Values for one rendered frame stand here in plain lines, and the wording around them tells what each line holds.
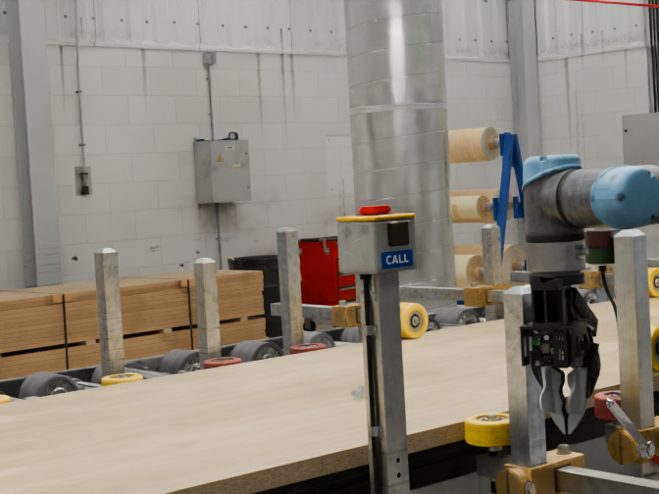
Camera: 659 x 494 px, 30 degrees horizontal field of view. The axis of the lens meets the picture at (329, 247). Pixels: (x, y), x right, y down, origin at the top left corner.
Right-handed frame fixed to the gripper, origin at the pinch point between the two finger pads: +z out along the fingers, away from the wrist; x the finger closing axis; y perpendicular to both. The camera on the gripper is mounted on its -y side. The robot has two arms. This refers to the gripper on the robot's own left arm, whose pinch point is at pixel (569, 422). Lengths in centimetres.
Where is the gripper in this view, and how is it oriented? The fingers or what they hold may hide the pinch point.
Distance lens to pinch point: 167.2
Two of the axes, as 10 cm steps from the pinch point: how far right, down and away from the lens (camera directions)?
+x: 8.8, -0.3, -4.8
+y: -4.8, 0.7, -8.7
